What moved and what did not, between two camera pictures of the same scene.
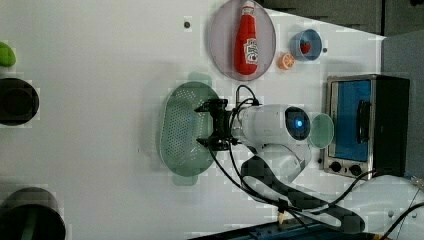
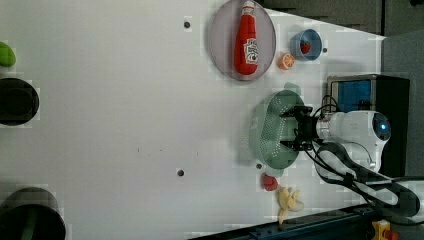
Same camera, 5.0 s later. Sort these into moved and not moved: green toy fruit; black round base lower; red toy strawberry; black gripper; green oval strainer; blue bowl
Moved: green oval strainer; black gripper
Not moved: green toy fruit; blue bowl; red toy strawberry; black round base lower
